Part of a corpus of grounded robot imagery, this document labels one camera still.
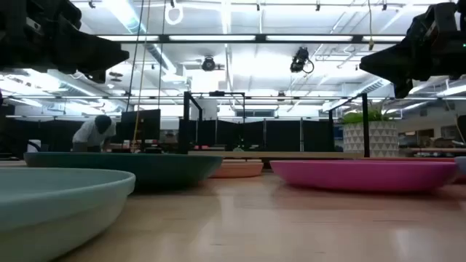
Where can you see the pink plate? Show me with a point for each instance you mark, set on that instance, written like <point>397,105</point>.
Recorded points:
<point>364,176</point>

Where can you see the pale teal plate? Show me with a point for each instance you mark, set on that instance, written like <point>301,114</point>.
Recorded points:
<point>54,203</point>

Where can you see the person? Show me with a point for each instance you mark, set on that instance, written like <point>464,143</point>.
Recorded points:
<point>92,132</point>

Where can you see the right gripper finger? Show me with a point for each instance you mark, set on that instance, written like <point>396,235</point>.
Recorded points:
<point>404,87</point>
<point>397,63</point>

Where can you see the overhead light bar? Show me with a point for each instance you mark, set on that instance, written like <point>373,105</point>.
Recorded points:
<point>164,38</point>

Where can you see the peach plate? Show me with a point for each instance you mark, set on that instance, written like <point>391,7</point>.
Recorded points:
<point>238,170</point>

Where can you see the cluttered background desk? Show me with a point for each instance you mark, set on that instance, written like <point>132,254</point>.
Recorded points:
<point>437,149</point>

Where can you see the black partition panels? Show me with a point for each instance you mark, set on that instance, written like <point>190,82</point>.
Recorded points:
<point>284,134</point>

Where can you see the black overhead-mounted camera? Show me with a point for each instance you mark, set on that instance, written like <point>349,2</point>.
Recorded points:
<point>300,60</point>

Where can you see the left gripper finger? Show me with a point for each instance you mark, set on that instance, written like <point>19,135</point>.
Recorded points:
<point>97,76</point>
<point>94,54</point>

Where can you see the succulent in white patterned pot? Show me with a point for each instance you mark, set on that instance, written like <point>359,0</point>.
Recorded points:
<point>371,138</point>

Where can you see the dark green plate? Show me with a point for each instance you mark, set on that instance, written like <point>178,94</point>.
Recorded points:
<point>127,167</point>

